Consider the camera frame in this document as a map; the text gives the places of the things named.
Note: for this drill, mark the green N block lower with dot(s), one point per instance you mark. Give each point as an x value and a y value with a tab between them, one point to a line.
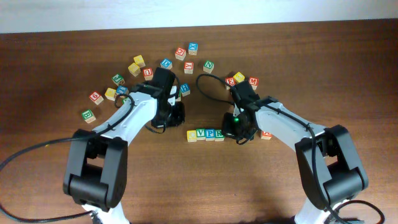
179	97

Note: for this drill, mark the red G block top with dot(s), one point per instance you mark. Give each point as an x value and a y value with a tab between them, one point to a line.
180	53

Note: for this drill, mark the red A block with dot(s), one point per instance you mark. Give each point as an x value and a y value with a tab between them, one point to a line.
266	135

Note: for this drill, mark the yellow block lower pair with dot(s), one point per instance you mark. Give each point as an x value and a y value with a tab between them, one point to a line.
134	69

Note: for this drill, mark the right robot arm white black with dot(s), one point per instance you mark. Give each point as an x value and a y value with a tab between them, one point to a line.
330	169

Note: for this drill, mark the red M block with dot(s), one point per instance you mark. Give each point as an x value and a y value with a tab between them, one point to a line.
254	82

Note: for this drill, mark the red U block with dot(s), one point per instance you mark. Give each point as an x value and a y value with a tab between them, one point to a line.
148	74

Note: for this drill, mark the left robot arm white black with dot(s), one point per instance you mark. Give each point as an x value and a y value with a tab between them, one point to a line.
96	173

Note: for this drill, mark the green V block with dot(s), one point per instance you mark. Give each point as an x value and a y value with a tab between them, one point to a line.
201	134

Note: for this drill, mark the yellow block left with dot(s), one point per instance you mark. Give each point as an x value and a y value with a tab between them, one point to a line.
110	94

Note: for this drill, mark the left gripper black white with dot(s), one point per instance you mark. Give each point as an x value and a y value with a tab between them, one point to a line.
173	116

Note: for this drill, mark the green n block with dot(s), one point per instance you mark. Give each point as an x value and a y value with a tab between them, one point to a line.
208	66
179	97

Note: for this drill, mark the yellow block upper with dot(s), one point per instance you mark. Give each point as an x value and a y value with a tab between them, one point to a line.
138	60

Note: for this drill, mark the blue X block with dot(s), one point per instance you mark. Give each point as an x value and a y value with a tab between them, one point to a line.
192	48

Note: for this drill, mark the red E block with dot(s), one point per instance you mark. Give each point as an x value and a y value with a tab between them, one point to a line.
230	81

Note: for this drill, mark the yellow block near E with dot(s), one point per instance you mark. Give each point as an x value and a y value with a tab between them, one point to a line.
238	77

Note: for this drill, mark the green N block upper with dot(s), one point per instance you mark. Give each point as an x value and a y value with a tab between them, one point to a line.
208	66

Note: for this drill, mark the red Y block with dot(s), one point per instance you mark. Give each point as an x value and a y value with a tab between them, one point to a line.
188	67

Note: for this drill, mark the red 6 block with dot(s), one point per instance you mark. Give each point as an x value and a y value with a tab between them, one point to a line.
96	98

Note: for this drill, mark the blue H block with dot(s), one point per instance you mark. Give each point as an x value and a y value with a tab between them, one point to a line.
185	89

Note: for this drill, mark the blue block left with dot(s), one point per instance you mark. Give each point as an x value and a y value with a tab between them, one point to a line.
122	90

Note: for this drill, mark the green R block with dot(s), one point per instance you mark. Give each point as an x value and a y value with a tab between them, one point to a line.
218	135

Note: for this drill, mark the yellow C block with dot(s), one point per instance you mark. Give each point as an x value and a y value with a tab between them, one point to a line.
191	135

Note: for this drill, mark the green J block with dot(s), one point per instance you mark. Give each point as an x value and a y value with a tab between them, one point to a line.
118	80

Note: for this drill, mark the green B block far left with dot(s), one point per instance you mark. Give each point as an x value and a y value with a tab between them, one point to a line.
88	116

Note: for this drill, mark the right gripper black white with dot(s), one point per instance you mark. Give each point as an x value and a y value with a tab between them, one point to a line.
234	128

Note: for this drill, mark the blue P block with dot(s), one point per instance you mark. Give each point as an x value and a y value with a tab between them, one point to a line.
210	134

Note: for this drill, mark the blue D block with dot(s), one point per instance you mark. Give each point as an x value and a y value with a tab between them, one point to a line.
166	64

